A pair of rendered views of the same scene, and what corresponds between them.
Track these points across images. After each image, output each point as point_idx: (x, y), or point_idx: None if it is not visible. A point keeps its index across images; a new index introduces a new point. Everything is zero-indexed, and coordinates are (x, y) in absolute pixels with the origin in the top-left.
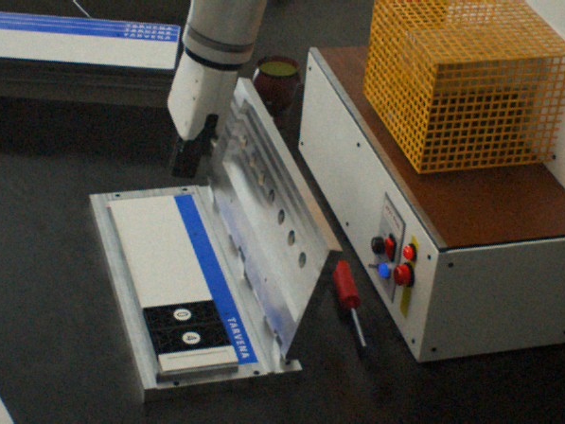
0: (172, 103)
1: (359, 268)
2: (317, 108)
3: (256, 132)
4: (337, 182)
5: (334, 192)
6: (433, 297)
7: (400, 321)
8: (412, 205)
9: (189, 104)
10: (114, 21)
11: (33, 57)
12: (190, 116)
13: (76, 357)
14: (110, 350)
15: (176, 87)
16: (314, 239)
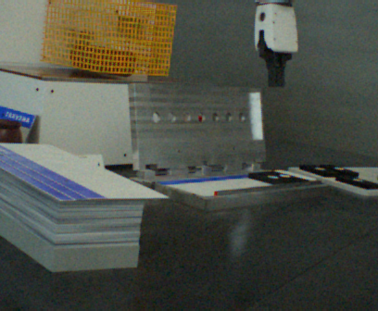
0: (281, 43)
1: (145, 167)
2: (68, 112)
3: (165, 100)
4: (107, 140)
5: (103, 151)
6: None
7: None
8: (190, 83)
9: (295, 31)
10: None
11: (110, 172)
12: (296, 36)
13: (332, 205)
14: (312, 201)
15: (279, 33)
16: (243, 100)
